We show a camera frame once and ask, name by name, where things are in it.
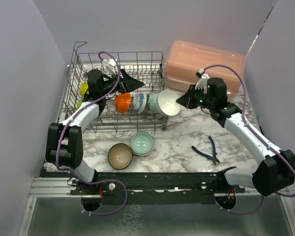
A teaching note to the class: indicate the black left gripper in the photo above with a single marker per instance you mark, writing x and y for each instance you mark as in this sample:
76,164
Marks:
128,84

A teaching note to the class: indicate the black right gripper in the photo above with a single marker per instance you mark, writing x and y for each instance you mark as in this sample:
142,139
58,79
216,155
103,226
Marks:
187,100

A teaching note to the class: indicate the white round bowl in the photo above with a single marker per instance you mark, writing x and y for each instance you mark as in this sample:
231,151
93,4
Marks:
122,102

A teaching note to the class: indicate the grey bowl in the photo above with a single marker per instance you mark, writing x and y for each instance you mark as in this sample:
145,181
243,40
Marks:
166,103

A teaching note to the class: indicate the blue floral bowl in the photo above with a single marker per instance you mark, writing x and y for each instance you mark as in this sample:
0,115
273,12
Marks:
139,102

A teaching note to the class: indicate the celadon green bowl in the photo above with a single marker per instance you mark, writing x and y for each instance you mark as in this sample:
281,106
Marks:
153,102

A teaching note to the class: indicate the yellow-green bowl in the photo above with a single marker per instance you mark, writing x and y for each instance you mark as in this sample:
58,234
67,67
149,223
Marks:
84,89

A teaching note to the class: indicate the dark brown bowl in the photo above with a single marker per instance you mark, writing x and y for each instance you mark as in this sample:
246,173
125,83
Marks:
120,156

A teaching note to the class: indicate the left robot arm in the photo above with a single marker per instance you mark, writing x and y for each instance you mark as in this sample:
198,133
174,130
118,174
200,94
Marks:
64,147

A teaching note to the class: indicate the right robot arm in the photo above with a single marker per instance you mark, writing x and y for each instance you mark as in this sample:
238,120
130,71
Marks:
276,167

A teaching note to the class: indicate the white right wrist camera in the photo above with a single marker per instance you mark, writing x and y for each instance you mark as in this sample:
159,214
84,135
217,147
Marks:
202,79

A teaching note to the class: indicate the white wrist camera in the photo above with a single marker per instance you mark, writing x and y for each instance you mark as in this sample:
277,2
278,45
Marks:
202,79
109,65

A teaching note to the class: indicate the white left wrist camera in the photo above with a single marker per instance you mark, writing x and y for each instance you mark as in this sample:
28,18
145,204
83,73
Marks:
109,65

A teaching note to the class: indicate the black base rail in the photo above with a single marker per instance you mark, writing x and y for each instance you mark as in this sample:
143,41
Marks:
116,188

